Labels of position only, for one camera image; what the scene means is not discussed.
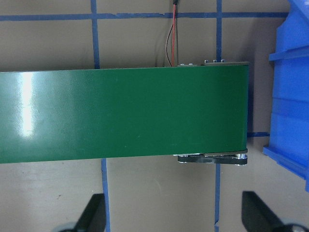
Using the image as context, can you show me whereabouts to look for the red black power cable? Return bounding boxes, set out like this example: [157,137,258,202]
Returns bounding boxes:
[165,0,178,67]

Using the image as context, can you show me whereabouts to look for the green conveyor belt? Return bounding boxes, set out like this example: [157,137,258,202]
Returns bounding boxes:
[0,62,249,165]

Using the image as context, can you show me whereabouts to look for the blue bin on right side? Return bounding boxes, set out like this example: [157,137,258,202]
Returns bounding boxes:
[263,0,309,181]

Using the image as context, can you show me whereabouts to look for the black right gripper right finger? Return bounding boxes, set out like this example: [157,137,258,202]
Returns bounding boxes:
[241,191,284,232]

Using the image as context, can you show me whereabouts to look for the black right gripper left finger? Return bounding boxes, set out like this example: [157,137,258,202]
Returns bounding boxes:
[73,193,106,232]

